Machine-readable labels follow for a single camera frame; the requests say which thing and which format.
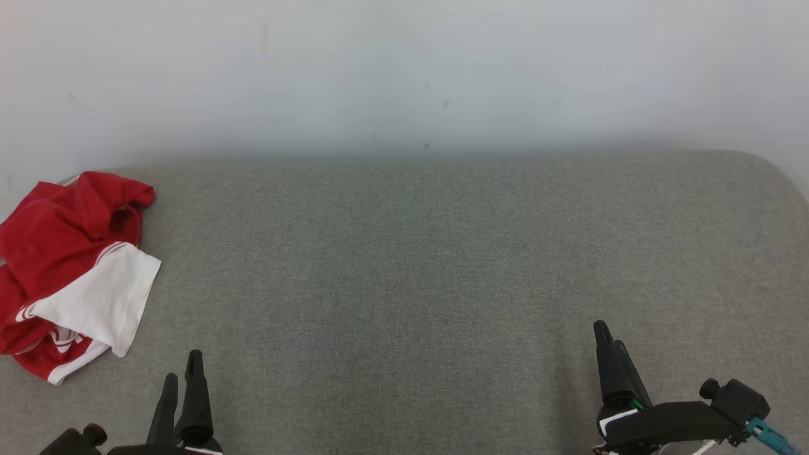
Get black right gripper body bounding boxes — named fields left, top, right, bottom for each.
left=594, top=401, right=740, bottom=455

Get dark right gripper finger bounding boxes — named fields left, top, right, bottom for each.
left=593, top=320, right=614, bottom=406
left=610, top=341, right=652, bottom=409

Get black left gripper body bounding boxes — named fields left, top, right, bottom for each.
left=104, top=441, right=223, bottom=455

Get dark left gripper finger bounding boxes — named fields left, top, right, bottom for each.
left=175, top=349, right=214, bottom=446
left=147, top=373, right=179, bottom=446

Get red jersey shirt number 23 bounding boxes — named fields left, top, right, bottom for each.
left=0, top=171, right=162, bottom=358

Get red shorts with white trim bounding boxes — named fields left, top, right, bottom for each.
left=0, top=265, right=112, bottom=385

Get black cable with teal plug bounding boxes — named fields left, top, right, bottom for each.
left=745, top=417, right=801, bottom=455

